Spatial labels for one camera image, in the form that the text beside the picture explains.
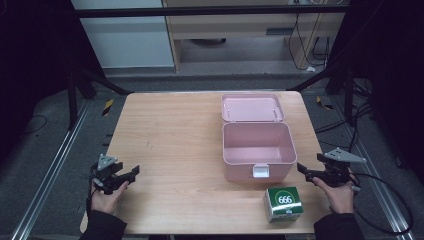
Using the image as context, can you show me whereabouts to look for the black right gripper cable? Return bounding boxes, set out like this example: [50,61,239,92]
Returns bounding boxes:
[348,171,415,235]

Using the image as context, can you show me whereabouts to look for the pink storage box with lid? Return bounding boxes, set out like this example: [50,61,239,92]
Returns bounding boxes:
[220,92,298,184]

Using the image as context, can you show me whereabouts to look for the yellow and black tape strip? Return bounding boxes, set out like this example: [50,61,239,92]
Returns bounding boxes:
[101,98,115,117]
[315,95,335,111]

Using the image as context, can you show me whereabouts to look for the black metal stand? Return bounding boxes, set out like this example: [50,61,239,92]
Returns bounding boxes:
[65,61,133,132]
[287,61,357,127]

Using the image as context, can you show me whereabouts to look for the white cabinet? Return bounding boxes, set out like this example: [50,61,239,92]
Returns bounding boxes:
[70,0,176,70]

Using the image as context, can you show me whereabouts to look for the light wooden desk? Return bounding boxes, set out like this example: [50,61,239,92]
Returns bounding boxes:
[162,0,349,73]

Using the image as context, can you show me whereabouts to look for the dark curtain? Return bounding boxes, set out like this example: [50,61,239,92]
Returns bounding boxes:
[328,0,424,184]
[0,0,101,168]

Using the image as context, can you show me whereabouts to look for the black cables under desk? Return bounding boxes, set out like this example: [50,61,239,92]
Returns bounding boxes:
[287,12,332,72]

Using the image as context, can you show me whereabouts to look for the person's right hand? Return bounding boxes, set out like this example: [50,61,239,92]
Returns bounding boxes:
[312,176,355,215]

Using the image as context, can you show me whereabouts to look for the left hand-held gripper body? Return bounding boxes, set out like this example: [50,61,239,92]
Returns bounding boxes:
[89,153,133,196]

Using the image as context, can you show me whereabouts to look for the green and white carton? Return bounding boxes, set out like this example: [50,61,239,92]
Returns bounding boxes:
[262,186,305,224]

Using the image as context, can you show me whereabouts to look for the aluminium floor rail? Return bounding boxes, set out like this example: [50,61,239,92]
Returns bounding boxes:
[9,99,92,240]
[332,96,418,240]

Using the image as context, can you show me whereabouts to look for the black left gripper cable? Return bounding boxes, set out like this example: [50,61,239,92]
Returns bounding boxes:
[85,166,98,218]

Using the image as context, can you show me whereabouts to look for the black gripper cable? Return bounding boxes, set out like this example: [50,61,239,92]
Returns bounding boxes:
[85,166,98,218]
[348,171,415,235]

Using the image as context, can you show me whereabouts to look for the black floor cables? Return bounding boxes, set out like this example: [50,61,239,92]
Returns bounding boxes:
[314,79,376,153]

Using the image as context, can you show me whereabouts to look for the black horizontal frame bar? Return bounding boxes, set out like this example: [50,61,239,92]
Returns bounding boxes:
[74,4,350,19]

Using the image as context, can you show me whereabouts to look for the thin black floor cable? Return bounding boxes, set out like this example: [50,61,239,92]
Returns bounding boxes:
[22,114,49,136]

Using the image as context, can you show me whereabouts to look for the person's left hand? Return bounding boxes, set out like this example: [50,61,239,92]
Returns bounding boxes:
[90,181,130,215]

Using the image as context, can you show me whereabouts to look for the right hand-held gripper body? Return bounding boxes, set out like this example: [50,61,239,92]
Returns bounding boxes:
[316,147,368,188]

